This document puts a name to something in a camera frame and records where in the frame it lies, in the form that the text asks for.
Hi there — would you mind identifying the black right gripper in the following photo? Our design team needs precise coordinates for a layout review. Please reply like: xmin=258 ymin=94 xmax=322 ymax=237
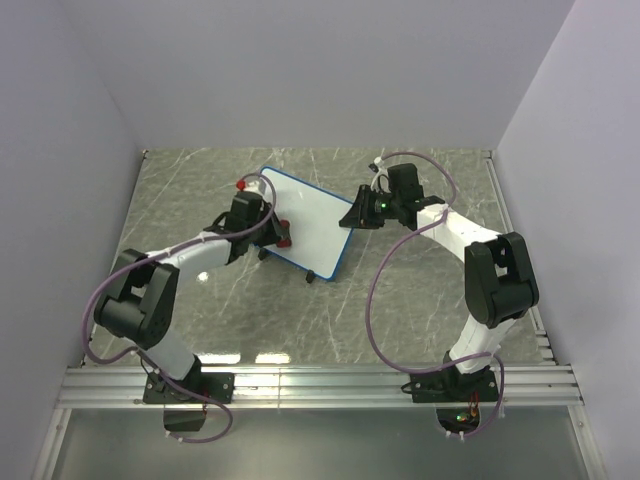
xmin=341 ymin=185 xmax=402 ymax=230

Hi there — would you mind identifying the red bone-shaped eraser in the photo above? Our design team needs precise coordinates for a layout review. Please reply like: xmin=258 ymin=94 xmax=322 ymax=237
xmin=276 ymin=219 xmax=292 ymax=249

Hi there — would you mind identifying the blue framed whiteboard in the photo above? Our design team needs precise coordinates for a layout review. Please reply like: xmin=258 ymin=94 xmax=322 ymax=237
xmin=260 ymin=166 xmax=352 ymax=281

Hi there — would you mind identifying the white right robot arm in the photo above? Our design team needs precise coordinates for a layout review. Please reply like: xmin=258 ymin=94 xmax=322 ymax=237
xmin=339 ymin=158 xmax=539 ymax=400

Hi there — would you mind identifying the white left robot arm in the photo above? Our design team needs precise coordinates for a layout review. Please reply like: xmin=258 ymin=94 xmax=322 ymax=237
xmin=90 ymin=192 xmax=292 ymax=402

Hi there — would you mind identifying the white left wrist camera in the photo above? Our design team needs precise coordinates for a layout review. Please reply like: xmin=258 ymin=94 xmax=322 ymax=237
xmin=236 ymin=177 xmax=268 ymax=196

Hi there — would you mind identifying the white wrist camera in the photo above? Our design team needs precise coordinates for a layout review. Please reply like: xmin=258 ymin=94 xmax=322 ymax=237
xmin=368 ymin=156 xmax=389 ymax=190
xmin=236 ymin=177 xmax=268 ymax=196

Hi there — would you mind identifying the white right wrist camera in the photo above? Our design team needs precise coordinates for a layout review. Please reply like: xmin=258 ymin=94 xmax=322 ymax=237
xmin=368 ymin=156 xmax=389 ymax=190

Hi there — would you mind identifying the aluminium mounting rail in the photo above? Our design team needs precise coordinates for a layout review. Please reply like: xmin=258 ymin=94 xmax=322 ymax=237
xmin=56 ymin=364 xmax=583 ymax=410

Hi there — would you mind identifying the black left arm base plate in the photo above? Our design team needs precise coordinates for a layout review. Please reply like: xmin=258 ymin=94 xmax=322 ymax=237
xmin=142 ymin=372 xmax=235 ymax=405

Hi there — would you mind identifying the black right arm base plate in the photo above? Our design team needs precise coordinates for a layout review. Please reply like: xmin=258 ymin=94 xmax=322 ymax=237
xmin=401 ymin=367 xmax=499 ymax=403

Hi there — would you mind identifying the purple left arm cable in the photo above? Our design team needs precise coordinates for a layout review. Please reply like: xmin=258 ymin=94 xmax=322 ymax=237
xmin=79 ymin=172 xmax=279 ymax=446

